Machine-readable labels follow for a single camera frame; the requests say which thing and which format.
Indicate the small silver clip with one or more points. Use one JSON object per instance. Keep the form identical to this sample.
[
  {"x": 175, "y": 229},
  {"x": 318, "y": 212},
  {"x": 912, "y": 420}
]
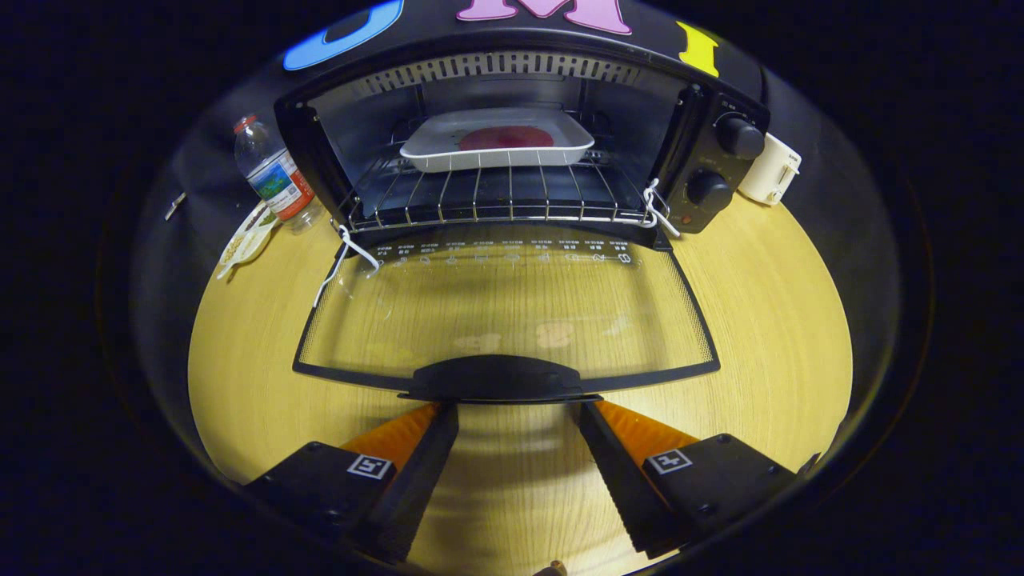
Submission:
[{"x": 175, "y": 206}]

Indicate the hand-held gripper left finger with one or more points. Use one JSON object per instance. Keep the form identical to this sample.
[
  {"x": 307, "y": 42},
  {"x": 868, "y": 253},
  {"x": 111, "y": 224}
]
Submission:
[{"x": 416, "y": 480}]

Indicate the pink ham slice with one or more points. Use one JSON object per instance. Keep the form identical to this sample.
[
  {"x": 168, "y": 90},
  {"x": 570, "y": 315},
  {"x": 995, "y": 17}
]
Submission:
[{"x": 504, "y": 138}]

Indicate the white plastic tie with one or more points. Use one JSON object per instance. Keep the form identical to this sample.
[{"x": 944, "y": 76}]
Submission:
[
  {"x": 356, "y": 248},
  {"x": 658, "y": 210}
]

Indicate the small white snack dish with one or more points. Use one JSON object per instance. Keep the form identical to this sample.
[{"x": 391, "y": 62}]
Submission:
[{"x": 244, "y": 244}]

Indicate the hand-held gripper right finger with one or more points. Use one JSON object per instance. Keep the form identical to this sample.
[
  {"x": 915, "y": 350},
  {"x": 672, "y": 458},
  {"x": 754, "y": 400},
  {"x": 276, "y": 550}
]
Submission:
[{"x": 620, "y": 480}]

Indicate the white bread toaster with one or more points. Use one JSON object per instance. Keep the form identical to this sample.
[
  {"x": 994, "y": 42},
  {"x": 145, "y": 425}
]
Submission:
[{"x": 772, "y": 172}]

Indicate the black toaster oven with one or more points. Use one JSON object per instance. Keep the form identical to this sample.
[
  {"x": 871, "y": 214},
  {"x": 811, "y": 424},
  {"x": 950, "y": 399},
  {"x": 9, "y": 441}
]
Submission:
[{"x": 712, "y": 160}]

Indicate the clear plastic water bottle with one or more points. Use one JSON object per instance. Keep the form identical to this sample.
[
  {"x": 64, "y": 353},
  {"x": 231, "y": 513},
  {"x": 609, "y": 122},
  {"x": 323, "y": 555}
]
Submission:
[{"x": 276, "y": 180}]

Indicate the white square plate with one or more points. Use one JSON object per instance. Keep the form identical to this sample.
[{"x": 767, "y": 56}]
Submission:
[{"x": 496, "y": 158}]

